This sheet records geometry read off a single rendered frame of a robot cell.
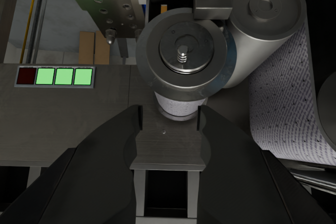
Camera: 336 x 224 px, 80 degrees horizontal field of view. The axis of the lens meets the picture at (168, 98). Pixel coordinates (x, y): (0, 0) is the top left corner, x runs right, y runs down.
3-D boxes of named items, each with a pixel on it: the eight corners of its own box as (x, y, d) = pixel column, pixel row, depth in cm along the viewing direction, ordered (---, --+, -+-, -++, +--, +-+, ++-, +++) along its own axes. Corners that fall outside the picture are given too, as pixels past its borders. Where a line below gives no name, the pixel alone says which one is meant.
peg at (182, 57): (183, 57, 24) (175, 49, 24) (182, 65, 27) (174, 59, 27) (191, 48, 24) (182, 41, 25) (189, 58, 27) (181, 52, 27)
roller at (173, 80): (225, 11, 30) (229, 87, 27) (201, 72, 55) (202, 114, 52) (146, 12, 30) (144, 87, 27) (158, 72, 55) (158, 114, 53)
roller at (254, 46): (301, -30, 31) (312, 41, 29) (245, 47, 56) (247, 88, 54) (223, -30, 32) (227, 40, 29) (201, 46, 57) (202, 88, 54)
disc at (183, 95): (233, 6, 31) (240, 101, 28) (232, 8, 31) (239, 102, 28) (137, 7, 31) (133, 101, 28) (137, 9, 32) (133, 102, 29)
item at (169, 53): (220, 28, 28) (206, 78, 26) (217, 36, 30) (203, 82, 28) (168, 14, 29) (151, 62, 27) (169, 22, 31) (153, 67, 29)
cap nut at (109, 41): (115, 29, 64) (114, 41, 63) (118, 35, 68) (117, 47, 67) (103, 28, 64) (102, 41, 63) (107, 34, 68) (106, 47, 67)
